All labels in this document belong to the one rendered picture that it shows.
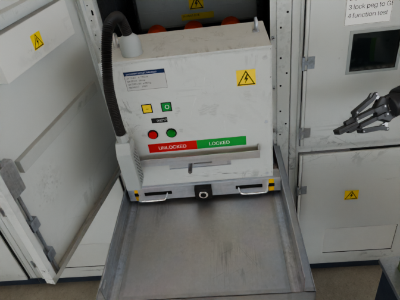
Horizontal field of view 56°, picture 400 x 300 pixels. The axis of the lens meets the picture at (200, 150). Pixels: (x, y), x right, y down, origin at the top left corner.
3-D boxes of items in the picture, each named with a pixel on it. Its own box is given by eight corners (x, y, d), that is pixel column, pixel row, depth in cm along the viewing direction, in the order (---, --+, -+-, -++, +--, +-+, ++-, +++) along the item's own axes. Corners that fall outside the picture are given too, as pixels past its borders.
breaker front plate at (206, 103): (272, 181, 131) (271, 49, 103) (135, 191, 135) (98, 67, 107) (272, 178, 132) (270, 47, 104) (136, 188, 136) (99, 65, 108)
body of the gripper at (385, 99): (393, 115, 123) (370, 126, 121) (385, 90, 121) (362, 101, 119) (411, 114, 116) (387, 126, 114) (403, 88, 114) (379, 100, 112)
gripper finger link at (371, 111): (387, 108, 115) (386, 103, 115) (358, 121, 113) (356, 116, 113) (378, 108, 119) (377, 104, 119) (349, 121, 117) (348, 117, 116)
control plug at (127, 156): (141, 190, 121) (129, 146, 111) (127, 191, 122) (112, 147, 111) (144, 174, 127) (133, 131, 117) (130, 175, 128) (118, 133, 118)
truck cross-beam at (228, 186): (280, 190, 133) (280, 177, 130) (130, 201, 138) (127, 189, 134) (278, 180, 137) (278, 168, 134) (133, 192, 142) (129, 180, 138)
